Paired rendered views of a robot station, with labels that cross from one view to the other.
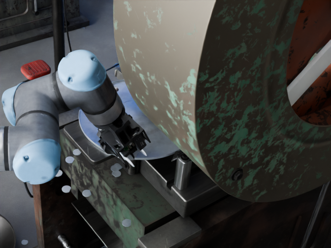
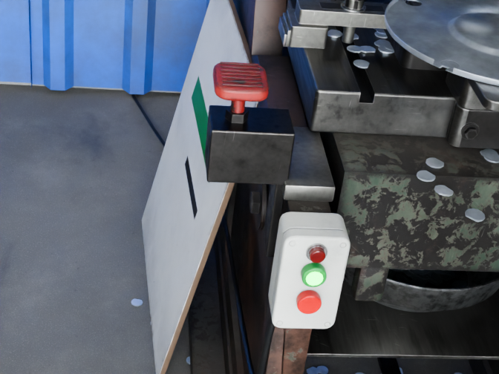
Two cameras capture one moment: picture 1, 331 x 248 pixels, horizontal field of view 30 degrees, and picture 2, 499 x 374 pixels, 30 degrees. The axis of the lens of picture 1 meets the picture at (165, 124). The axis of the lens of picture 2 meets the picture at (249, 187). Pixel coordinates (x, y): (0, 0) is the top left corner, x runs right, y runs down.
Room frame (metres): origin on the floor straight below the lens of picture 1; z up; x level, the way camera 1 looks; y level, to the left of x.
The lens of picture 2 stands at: (0.78, 1.14, 1.23)
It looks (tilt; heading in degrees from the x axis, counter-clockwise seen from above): 33 degrees down; 302
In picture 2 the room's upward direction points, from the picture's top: 7 degrees clockwise
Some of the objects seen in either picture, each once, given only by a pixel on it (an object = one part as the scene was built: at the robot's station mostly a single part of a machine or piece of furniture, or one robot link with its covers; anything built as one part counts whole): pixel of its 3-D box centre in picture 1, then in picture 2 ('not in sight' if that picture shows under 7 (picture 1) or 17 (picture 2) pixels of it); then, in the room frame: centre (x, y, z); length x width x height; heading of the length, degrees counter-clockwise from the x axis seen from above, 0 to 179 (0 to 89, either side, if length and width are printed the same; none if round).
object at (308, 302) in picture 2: not in sight; (308, 302); (1.15, 0.39, 0.54); 0.03 x 0.01 x 0.03; 41
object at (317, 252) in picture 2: not in sight; (317, 254); (1.15, 0.39, 0.61); 0.02 x 0.01 x 0.02; 41
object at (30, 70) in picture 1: (36, 78); (237, 104); (1.30, 0.36, 0.72); 0.07 x 0.06 x 0.08; 131
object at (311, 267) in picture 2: not in sight; (313, 274); (1.15, 0.39, 0.58); 0.03 x 0.01 x 0.03; 41
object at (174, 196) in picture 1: (176, 131); (454, 67); (1.21, -0.03, 0.68); 0.45 x 0.30 x 0.06; 41
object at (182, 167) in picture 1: (182, 170); not in sight; (0.99, -0.05, 0.75); 0.03 x 0.03 x 0.10; 41
